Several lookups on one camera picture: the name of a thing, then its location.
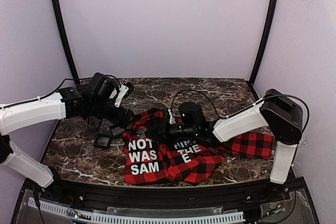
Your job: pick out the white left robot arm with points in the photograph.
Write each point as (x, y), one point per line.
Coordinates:
(62, 103)

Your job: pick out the black front frame rail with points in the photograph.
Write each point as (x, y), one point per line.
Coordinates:
(94, 196)

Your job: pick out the small black open box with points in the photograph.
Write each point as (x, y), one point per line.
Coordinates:
(102, 141)

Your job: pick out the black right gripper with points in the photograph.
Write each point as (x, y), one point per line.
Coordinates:
(165, 128)

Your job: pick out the white slotted cable duct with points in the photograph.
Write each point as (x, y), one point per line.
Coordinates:
(132, 215)

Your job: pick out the round silver brooch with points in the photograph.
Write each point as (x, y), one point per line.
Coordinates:
(141, 132)

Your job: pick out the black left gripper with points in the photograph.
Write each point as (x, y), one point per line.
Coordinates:
(115, 129)

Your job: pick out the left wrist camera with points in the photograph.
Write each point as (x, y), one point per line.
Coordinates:
(124, 91)

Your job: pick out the red black plaid shirt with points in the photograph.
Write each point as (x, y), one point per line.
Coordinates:
(152, 162)

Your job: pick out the black vertical frame post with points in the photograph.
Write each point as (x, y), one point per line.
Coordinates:
(64, 39)
(263, 41)

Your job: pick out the black vertical frame post left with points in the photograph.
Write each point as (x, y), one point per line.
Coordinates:
(64, 39)

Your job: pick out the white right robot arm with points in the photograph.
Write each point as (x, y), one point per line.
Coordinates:
(276, 111)

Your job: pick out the black vertical frame post right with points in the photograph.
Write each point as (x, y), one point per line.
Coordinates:
(263, 41)

